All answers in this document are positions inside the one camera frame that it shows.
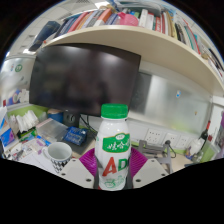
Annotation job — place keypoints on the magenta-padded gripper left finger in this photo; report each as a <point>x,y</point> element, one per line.
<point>78,171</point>

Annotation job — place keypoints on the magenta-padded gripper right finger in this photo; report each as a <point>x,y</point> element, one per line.
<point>150,170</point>

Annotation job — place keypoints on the white drink bottle green cap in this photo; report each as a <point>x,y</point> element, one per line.
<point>112,146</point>

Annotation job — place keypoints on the grey metal laptop stand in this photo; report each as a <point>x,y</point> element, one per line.
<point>156,151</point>

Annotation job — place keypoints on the black-white diamond pattern mug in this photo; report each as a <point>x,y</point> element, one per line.
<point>60,156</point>

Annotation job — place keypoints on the blue circuit board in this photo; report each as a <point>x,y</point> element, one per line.
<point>75,136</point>

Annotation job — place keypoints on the clear plastic box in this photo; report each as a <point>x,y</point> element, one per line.
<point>51,128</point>

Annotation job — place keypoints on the dark wine bottle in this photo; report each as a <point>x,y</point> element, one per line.
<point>204,135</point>

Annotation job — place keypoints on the white tissue stack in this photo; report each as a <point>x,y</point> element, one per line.
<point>25,121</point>

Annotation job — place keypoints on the black computer monitor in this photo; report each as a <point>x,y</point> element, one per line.
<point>83,80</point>

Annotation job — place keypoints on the cream shelf with books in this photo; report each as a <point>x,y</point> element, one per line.
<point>150,43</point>

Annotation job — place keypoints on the ceiling lights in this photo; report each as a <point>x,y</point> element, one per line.
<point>101,4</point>

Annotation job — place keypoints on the white wall socket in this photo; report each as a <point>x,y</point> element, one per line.
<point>171,140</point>
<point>154,136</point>
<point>184,142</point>

